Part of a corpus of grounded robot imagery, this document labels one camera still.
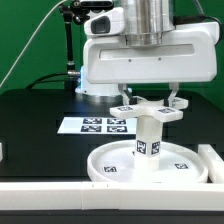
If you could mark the white right fence bar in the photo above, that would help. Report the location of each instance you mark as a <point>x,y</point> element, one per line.
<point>214,163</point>

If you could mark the white left fence bar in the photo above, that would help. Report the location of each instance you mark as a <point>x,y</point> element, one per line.
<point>1,152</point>

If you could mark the white round table top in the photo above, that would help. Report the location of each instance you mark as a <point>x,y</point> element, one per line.
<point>120,161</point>

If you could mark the white marker sheet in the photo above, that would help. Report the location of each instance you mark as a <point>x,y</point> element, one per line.
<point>97,125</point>

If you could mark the white fence bar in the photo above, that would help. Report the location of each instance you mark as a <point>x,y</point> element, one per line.
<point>214,163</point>
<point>1,152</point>
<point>118,196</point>

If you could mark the black camera on mount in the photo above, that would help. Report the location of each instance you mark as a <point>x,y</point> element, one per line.
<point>94,4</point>

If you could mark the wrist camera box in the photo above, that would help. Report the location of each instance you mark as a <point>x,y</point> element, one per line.
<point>106,24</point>

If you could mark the white cross-shaped table base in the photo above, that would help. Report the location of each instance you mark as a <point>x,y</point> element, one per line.
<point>155,109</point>

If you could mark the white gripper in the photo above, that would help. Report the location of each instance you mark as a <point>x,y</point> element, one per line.
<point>186,54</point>

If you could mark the white front fence bar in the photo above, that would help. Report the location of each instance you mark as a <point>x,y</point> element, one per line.
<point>118,196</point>

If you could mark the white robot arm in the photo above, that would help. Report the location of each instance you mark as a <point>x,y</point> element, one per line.
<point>141,42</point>

